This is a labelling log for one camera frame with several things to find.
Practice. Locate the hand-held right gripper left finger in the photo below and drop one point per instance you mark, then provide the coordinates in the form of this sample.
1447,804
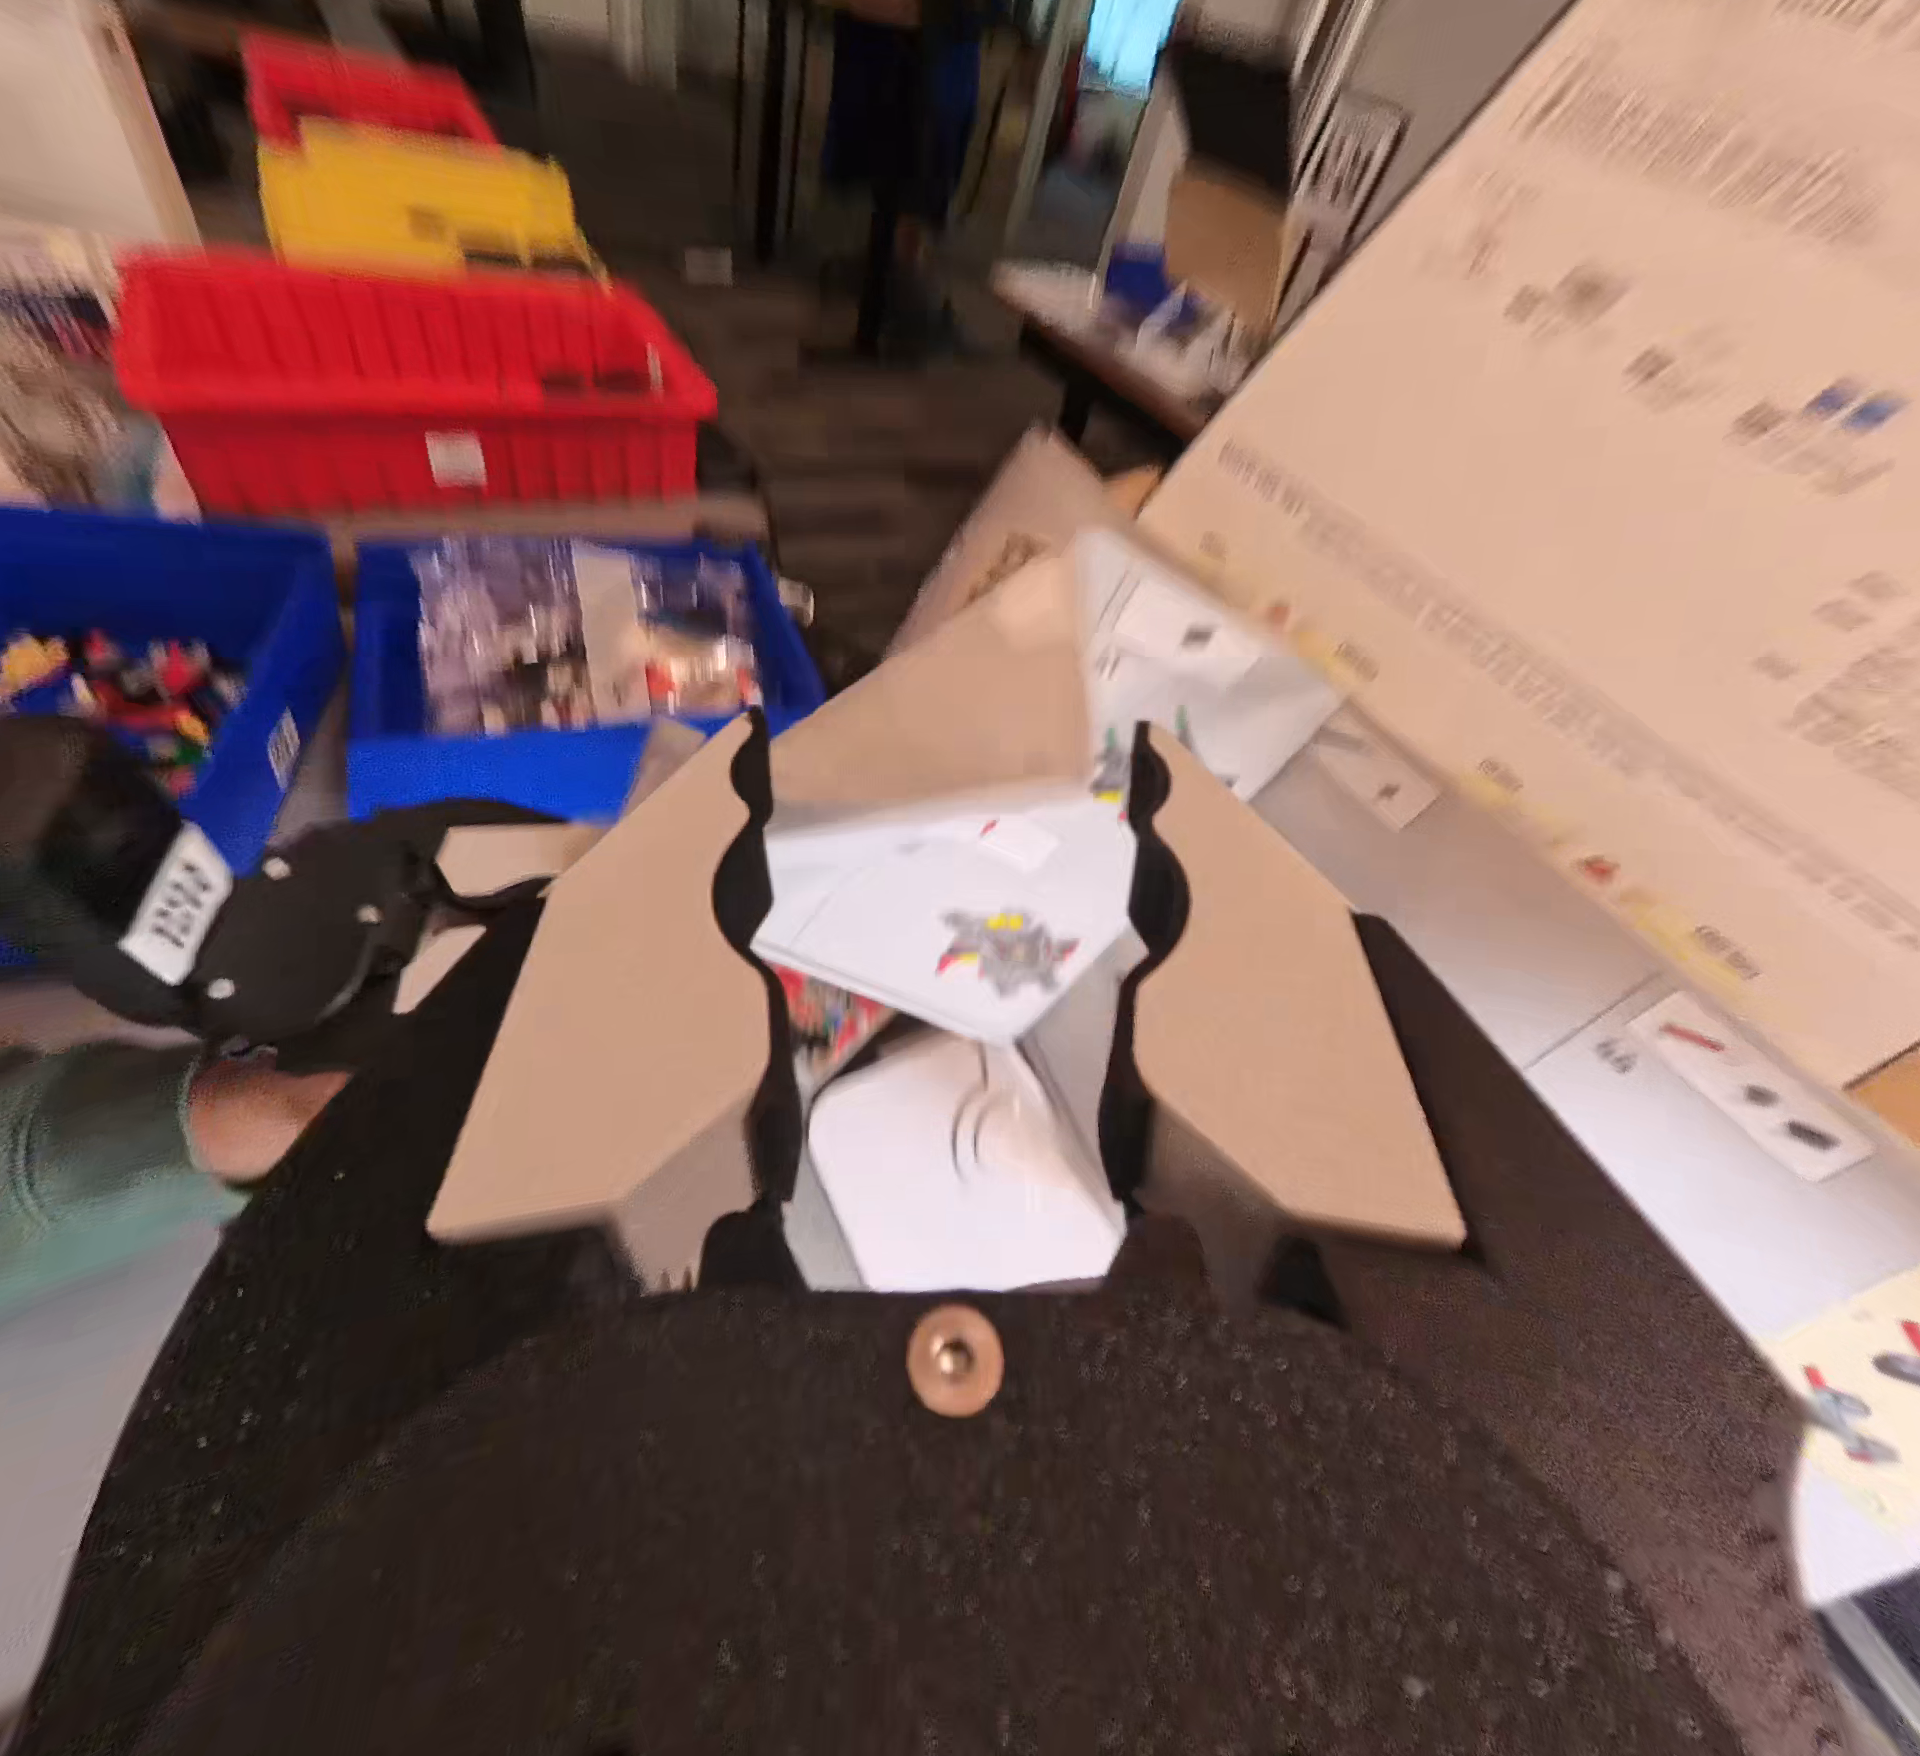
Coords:
630,1037

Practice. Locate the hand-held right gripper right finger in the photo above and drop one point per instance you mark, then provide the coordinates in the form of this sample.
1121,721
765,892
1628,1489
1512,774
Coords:
1290,1068

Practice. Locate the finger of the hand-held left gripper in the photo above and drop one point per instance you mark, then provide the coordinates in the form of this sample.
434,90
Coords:
510,862
440,962

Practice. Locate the white book stand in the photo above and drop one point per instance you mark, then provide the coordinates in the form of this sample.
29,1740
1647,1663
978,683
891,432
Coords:
927,1185

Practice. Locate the lego instruction booklet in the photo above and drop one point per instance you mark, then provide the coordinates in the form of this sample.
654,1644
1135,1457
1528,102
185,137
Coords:
960,887

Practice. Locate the person's left forearm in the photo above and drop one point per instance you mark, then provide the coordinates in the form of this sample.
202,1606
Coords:
89,1170

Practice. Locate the clear bag of lego parts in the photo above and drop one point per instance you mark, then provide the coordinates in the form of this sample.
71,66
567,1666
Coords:
571,637

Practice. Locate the heap of mixed lego parts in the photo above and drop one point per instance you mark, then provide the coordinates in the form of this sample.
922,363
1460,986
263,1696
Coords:
107,698

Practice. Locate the person's left hand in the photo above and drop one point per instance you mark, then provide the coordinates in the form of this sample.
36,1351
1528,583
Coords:
263,1109

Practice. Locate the blue storage bin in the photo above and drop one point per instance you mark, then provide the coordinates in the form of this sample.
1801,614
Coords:
150,569
451,771

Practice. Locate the yellow storage bin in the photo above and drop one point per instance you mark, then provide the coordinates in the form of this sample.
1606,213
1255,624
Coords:
403,205

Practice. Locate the white printed task sheet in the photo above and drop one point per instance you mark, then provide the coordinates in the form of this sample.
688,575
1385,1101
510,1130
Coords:
1574,437

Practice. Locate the wooden side table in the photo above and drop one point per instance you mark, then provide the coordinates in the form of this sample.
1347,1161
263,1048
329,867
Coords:
1113,351

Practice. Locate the small red storage bin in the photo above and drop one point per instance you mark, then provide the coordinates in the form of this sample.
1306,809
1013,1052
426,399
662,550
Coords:
359,82

